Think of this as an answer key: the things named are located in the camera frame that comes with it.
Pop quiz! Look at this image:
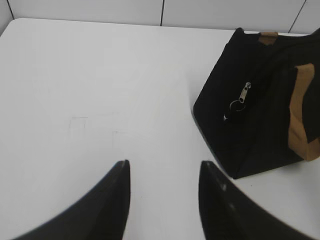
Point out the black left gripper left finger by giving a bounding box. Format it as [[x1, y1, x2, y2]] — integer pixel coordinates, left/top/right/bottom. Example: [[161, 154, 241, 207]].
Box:
[[18, 159, 131, 240]]

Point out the black bag with tan handles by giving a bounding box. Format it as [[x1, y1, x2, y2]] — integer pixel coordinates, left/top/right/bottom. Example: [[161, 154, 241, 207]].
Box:
[[193, 28, 320, 179]]

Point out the silver zipper pull with ring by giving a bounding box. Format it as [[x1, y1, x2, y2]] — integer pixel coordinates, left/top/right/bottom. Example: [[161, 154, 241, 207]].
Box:
[[223, 82, 252, 122]]

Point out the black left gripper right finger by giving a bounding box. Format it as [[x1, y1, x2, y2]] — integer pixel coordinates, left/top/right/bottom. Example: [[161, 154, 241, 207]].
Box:
[[198, 161, 320, 240]]

